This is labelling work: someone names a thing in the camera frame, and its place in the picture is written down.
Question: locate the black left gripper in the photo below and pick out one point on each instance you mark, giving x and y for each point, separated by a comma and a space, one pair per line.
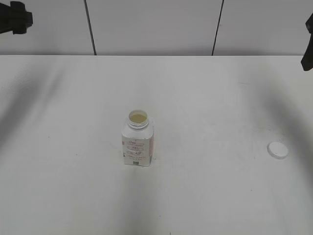
15, 18

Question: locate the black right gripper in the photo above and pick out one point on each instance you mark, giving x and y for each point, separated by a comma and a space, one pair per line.
307, 60

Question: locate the white round bottle cap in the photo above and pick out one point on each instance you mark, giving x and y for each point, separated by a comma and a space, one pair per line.
277, 150

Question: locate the white square plastic bottle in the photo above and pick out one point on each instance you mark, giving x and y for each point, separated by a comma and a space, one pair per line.
138, 138

